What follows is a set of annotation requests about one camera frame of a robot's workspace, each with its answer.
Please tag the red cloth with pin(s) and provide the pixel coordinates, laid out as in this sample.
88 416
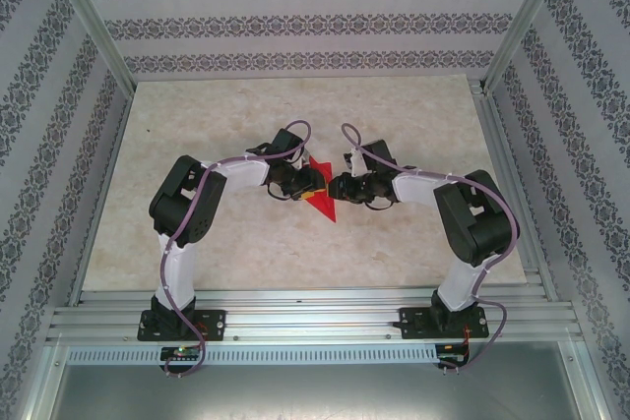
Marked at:
325 206

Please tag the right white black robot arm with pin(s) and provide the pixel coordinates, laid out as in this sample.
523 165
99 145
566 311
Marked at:
462 282

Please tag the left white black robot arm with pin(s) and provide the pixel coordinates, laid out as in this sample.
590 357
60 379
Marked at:
179 267

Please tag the grey metal sheet panel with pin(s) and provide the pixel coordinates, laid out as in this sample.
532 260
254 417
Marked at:
315 390

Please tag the aluminium mounting rail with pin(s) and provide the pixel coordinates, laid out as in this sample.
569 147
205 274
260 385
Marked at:
315 314

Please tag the aluminium side rail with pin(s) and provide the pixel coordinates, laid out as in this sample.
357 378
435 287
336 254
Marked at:
102 194
494 144

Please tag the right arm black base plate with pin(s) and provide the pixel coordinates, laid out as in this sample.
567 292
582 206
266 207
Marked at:
411 321

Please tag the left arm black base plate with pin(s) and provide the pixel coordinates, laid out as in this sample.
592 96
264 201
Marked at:
214 321

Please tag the aluminium frame post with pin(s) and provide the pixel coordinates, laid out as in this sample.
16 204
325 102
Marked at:
524 21
96 21

